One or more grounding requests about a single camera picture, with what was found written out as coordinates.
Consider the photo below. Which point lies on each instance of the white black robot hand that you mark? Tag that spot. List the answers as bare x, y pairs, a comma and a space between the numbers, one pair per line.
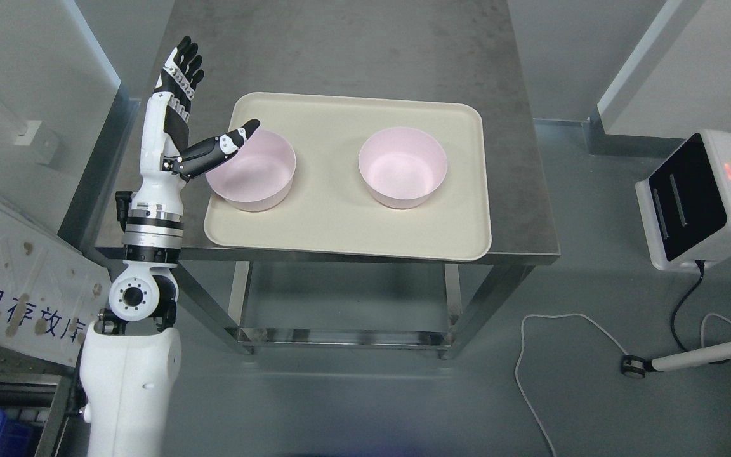
167, 160

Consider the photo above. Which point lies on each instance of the pink bowl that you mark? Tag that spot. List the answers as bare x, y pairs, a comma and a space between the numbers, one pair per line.
402, 167
260, 176

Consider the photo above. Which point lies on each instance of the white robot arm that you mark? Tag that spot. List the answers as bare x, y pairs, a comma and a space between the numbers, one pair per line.
131, 356

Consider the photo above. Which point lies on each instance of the cream plastic tray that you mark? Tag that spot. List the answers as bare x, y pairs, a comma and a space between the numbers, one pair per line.
329, 208

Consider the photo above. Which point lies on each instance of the white sign board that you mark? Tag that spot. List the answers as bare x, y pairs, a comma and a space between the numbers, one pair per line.
49, 292

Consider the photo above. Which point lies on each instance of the white black box device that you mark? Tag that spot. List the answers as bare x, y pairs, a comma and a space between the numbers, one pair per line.
685, 204

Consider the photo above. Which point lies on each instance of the white stand leg with caster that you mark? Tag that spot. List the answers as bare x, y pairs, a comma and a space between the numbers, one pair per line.
637, 367

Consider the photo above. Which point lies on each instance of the steel table frame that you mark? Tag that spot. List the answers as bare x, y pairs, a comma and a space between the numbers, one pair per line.
431, 51

